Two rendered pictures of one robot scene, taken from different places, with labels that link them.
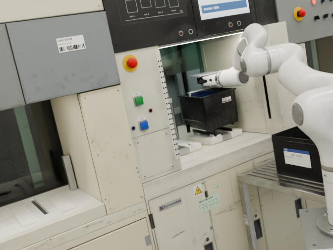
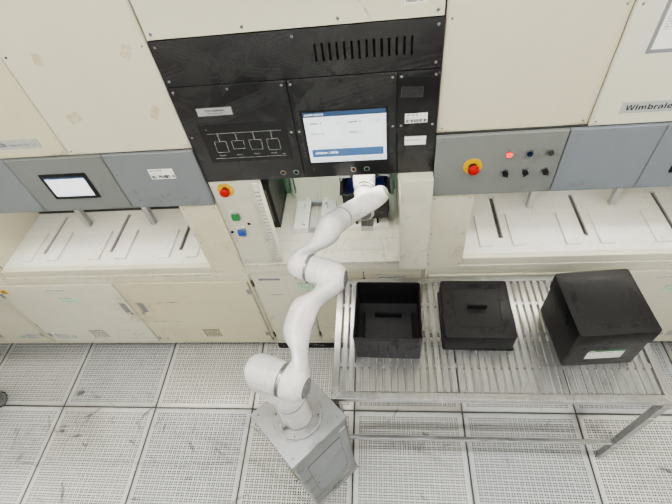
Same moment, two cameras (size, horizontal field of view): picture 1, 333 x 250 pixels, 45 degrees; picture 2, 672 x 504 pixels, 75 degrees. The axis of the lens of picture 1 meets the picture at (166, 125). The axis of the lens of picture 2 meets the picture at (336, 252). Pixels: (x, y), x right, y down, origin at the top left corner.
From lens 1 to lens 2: 1.75 m
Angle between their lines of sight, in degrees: 51
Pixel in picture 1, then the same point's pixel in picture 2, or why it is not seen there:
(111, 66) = (204, 192)
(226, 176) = not seen: hidden behind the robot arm
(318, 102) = (249, 379)
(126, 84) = (222, 204)
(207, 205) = (306, 286)
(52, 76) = (150, 194)
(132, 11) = (223, 151)
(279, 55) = (313, 279)
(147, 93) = (245, 212)
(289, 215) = not seen: hidden behind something
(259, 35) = (314, 245)
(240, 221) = not seen: hidden behind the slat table
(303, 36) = (472, 189)
